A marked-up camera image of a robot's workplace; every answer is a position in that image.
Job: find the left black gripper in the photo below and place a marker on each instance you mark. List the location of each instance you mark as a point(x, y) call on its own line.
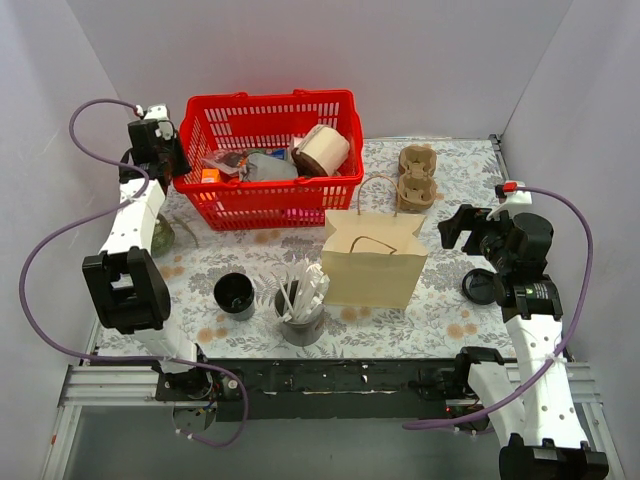
point(163, 163)

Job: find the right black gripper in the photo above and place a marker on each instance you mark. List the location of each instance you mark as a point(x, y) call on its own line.
point(473, 232)

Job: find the black cup lid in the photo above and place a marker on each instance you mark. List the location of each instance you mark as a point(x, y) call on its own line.
point(478, 286)

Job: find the kraft paper bag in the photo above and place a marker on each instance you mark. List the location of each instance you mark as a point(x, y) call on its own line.
point(372, 259)

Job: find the red plastic shopping basket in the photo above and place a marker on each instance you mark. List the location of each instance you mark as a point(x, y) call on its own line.
point(268, 124)

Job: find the stack of black paper cups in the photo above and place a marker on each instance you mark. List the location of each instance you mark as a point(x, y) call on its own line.
point(235, 294)

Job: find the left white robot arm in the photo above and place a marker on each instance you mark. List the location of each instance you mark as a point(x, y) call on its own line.
point(126, 287)

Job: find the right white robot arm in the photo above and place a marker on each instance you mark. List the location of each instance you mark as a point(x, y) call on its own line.
point(537, 425)

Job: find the orange small box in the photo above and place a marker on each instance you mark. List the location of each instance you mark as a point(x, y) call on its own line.
point(210, 175)

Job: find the cardboard cup carrier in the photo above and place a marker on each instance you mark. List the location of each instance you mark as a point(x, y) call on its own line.
point(417, 187)

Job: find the clear snack packet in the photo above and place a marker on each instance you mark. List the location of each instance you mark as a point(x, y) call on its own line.
point(229, 162)

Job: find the green melon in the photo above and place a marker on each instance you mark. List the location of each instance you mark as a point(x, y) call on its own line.
point(163, 237)

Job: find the grey plastic pouch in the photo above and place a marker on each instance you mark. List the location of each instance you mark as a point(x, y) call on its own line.
point(266, 168)

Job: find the floral table mat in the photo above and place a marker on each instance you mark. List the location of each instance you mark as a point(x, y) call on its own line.
point(438, 322)

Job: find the beige paper roll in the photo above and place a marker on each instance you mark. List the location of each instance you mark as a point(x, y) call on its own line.
point(320, 152)

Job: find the grey cup of straws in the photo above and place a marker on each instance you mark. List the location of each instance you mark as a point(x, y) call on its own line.
point(299, 302)

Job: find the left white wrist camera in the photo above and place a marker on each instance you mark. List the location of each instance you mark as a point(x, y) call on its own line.
point(159, 116)

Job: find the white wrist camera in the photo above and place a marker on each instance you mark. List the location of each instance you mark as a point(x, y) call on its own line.
point(159, 116)
point(513, 199)

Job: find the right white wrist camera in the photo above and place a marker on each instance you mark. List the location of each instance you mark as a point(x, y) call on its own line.
point(513, 199)

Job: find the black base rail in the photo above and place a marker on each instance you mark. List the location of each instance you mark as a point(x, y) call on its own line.
point(333, 388)

